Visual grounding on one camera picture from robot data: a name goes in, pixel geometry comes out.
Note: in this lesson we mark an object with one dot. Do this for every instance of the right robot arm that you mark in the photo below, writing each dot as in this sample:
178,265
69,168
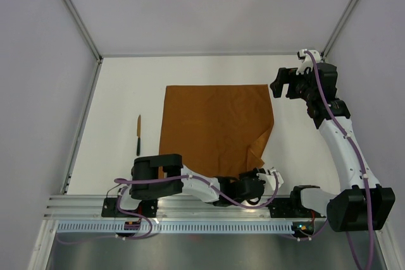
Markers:
362,201

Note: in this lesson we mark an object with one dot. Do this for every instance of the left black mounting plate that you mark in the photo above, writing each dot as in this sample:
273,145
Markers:
147,208

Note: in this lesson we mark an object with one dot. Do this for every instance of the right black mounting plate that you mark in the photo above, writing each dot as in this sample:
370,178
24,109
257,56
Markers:
280,208

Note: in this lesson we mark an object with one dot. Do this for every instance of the left aluminium frame post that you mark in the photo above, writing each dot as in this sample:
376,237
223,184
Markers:
82,29

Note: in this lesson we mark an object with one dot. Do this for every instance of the brown cloth napkin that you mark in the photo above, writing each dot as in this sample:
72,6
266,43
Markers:
219,130

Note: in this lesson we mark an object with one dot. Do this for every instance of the black mounting plate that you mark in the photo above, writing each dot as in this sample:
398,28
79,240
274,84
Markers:
280,208
147,208

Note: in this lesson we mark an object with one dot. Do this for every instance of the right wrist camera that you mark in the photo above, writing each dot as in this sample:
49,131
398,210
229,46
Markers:
306,57

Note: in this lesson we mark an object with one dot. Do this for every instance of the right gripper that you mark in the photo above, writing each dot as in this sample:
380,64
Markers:
288,76

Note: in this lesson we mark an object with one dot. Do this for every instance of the aluminium front rail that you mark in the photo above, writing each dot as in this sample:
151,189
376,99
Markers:
178,207

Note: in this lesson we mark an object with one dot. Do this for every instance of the slotted cable duct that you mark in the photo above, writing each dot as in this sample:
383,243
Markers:
226,227

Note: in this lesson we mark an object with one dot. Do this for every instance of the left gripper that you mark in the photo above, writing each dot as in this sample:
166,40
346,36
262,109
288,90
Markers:
253,173

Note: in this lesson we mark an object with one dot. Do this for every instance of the aluminium frame post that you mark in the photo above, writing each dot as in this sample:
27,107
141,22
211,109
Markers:
338,28
82,29

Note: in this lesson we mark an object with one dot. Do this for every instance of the right aluminium frame post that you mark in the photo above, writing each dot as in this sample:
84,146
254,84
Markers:
338,28

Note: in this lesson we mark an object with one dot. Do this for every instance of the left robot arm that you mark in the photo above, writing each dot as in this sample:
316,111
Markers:
155,177

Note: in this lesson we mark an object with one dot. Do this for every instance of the knife with dark handle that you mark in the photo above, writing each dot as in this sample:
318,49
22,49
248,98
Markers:
138,133

